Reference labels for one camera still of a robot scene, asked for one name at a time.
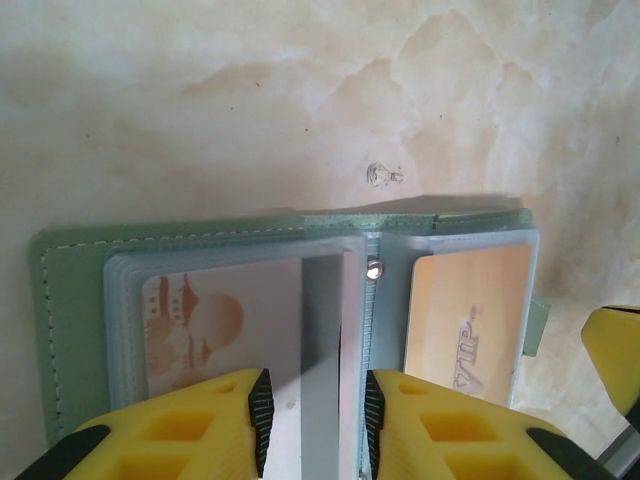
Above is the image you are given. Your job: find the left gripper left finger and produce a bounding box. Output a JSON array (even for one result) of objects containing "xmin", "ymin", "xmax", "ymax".
[{"xmin": 14, "ymin": 367, "xmax": 274, "ymax": 480}]

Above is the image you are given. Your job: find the grey card box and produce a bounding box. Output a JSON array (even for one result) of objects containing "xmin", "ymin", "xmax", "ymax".
[{"xmin": 28, "ymin": 207, "xmax": 551, "ymax": 480}]

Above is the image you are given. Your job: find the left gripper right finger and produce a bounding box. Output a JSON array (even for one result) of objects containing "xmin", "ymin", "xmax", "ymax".
[{"xmin": 364, "ymin": 368, "xmax": 614, "ymax": 480}]

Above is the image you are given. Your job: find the card with orange building print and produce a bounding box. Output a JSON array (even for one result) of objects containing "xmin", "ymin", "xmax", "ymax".
[{"xmin": 139, "ymin": 259, "xmax": 306, "ymax": 401}]

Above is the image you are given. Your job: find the white card with black stripe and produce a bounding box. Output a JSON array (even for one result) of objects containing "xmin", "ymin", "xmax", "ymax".
[{"xmin": 262, "ymin": 248, "xmax": 371, "ymax": 480}]

